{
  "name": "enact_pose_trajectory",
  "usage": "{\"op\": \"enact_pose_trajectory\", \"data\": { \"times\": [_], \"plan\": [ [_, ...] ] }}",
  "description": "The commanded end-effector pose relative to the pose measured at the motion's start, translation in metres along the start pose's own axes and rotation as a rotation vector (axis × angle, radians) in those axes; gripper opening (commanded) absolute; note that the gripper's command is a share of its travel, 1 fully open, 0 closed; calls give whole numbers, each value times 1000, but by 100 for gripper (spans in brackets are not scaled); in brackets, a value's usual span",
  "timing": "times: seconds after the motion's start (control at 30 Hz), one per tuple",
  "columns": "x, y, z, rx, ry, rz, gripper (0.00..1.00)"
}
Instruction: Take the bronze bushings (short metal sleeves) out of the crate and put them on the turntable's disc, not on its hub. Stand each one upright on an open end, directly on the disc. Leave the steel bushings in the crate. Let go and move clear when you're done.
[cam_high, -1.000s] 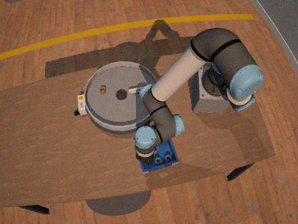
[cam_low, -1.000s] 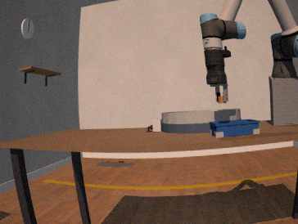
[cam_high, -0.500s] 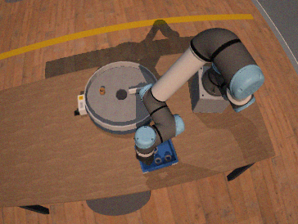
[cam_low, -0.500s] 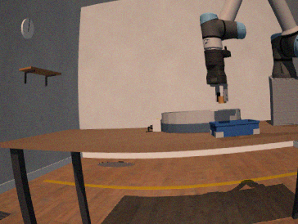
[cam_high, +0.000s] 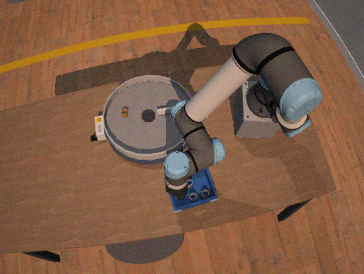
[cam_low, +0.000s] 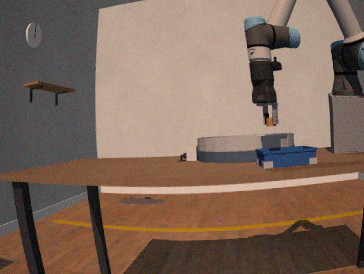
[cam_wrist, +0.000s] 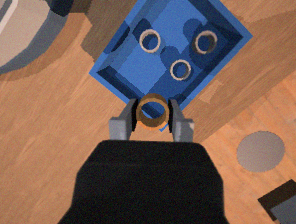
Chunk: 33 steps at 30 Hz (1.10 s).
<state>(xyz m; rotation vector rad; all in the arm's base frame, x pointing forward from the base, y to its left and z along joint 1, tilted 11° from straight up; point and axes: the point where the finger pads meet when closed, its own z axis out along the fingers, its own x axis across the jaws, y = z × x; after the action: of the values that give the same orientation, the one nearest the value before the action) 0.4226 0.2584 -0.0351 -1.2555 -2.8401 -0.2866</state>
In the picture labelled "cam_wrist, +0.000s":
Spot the dark grey metal sleeve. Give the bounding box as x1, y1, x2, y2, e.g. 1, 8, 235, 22
169, 60, 191, 81
192, 31, 217, 55

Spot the bronze bushing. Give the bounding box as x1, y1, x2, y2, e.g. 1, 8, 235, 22
136, 93, 169, 131

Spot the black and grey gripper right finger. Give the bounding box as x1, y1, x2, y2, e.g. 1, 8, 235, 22
168, 99, 195, 142

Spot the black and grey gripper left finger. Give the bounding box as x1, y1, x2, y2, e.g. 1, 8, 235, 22
108, 99, 138, 140

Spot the blue crate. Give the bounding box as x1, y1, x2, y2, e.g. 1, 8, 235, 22
88, 0, 253, 111

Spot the steel bushing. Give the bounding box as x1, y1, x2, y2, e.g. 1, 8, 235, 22
139, 29, 160, 53

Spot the grey round turntable disc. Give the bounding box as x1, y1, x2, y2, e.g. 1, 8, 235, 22
0, 0, 74, 75

